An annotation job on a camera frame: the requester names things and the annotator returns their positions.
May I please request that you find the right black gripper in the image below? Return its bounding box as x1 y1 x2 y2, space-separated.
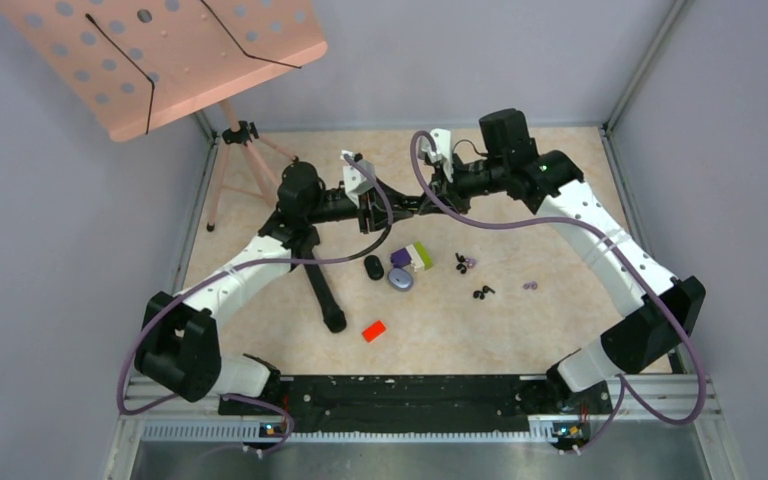
418 151 508 216

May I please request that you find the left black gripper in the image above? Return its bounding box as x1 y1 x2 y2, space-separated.
306 175 414 234

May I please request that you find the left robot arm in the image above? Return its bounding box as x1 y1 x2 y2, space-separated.
133 160 421 414

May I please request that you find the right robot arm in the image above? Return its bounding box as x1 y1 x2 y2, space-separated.
409 108 706 412

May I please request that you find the closed black earbud case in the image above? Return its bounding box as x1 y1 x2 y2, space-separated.
363 255 385 281

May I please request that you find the silver blue earbud case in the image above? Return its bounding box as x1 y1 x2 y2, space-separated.
387 268 415 292

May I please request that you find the purple white green block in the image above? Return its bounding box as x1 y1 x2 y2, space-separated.
389 241 434 272

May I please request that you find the red block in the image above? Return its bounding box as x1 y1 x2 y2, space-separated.
361 320 387 343

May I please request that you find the pink perforated music stand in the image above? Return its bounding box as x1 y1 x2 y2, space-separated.
0 0 328 201

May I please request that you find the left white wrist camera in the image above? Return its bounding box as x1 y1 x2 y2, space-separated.
341 150 376 207

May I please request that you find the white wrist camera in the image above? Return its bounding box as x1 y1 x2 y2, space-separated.
341 150 376 207
419 128 454 182

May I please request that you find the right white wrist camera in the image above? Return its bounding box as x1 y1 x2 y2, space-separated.
419 128 454 182

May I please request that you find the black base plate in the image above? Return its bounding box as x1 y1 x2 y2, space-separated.
218 374 614 436

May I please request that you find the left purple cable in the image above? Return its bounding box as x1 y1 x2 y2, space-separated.
116 153 395 458

